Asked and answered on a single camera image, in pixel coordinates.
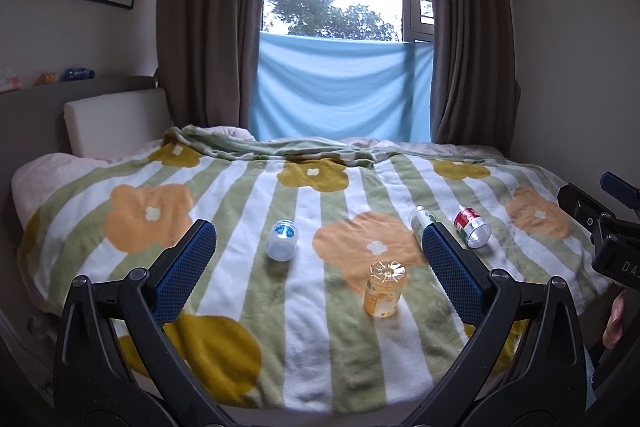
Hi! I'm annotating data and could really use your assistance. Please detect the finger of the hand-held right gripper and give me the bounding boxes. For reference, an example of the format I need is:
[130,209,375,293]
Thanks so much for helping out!
[601,172,640,198]
[557,183,617,235]

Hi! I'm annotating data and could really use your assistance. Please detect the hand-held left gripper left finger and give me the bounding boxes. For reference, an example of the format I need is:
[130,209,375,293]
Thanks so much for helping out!
[52,219,223,427]

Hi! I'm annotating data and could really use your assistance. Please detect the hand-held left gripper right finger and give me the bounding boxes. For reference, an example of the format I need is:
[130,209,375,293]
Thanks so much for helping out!
[400,223,594,427]

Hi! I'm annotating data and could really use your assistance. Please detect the blue and white cup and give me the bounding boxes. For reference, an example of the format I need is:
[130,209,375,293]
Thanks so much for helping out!
[265,219,299,262]

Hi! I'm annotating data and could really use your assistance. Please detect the person's right hand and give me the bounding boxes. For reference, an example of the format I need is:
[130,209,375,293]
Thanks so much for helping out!
[601,288,627,349]

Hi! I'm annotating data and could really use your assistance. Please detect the red green metal can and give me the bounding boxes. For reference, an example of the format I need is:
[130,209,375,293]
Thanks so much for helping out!
[452,203,489,250]

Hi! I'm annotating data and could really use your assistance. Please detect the floral striped blanket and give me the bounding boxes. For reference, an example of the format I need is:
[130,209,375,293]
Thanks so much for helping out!
[17,125,615,414]

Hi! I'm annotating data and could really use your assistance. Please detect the white headboard cushion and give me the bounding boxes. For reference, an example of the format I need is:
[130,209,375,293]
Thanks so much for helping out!
[63,87,174,156]

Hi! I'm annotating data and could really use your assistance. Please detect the brown curtain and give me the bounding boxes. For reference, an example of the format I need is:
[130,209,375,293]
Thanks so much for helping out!
[394,0,519,156]
[155,0,277,144]

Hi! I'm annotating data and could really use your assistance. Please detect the light blue cloth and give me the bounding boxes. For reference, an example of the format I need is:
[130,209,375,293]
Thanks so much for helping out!
[248,32,435,144]

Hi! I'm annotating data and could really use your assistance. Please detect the blue toy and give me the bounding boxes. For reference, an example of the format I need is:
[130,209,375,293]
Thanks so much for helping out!
[59,66,97,83]

